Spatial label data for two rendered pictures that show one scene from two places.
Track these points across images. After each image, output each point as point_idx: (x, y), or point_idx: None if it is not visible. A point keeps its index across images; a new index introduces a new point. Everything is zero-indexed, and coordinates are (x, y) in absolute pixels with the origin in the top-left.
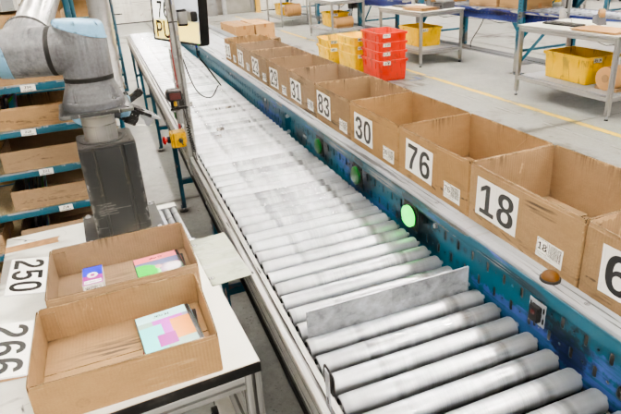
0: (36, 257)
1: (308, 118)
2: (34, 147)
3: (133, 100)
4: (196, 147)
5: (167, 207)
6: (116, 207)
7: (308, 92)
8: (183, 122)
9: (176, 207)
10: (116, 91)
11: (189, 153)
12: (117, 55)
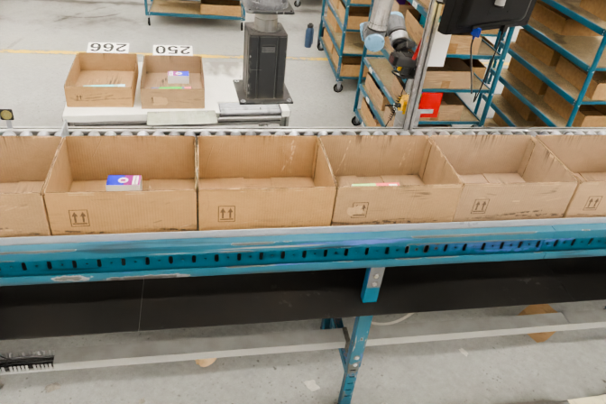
0: (235, 68)
1: None
2: (449, 63)
3: (401, 47)
4: (430, 132)
5: (280, 107)
6: (244, 71)
7: (449, 150)
8: (406, 91)
9: (281, 112)
10: None
11: (402, 123)
12: None
